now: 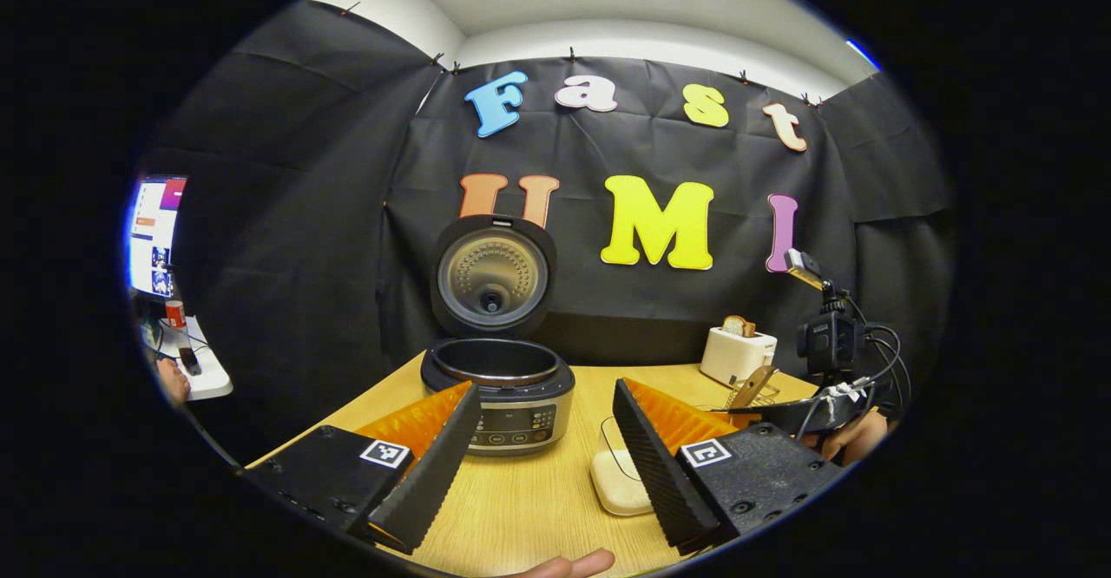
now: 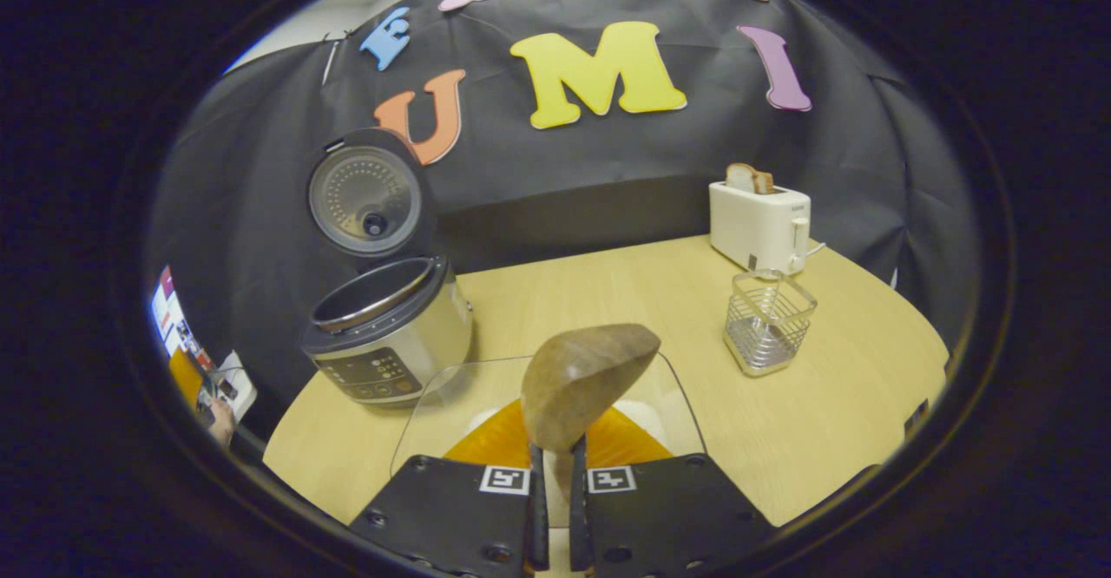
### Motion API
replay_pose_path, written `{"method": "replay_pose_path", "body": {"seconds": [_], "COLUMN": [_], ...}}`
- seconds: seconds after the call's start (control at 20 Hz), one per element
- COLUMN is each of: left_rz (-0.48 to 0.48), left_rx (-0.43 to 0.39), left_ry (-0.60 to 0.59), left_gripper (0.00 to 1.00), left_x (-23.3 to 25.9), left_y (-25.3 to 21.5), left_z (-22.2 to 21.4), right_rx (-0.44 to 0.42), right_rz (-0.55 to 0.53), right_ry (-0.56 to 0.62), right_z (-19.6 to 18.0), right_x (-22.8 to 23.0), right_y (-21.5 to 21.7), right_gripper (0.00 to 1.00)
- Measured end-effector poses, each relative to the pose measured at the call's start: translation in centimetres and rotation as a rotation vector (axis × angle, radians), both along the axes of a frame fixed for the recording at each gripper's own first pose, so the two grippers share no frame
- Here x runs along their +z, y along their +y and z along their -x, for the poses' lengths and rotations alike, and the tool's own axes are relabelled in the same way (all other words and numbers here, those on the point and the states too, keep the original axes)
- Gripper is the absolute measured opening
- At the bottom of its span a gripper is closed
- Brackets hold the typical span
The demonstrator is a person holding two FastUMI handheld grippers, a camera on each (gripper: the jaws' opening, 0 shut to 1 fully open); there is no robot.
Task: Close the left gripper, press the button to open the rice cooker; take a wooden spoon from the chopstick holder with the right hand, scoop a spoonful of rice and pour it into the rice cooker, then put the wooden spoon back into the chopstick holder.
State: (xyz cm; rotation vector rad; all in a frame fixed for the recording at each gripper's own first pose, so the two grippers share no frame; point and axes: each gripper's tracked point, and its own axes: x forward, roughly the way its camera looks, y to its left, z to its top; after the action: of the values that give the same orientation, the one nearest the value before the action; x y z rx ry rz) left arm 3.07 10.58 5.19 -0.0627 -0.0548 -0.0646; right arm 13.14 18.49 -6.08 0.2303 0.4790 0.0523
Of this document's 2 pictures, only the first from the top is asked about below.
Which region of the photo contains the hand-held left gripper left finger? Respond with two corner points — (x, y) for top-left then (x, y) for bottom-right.
(241, 380), (483, 555)

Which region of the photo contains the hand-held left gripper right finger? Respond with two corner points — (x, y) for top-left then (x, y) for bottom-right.
(612, 377), (847, 555)

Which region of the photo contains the wooden spoon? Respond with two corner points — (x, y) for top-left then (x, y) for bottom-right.
(727, 365), (779, 411)

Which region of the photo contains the dark grey rice cooker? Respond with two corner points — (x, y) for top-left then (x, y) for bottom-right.
(420, 215), (576, 457)

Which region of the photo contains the clear plastic container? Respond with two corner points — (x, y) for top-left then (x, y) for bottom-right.
(590, 416), (661, 516)

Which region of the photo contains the white toaster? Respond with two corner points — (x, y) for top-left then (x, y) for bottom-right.
(700, 326), (779, 388)

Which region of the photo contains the white side desk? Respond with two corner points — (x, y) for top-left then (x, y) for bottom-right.
(139, 313), (233, 401)

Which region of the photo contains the computer monitor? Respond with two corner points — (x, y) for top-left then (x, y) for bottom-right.
(128, 175), (187, 299)

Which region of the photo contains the row of black cloth clips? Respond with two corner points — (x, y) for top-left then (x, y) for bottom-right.
(339, 1), (825, 108)

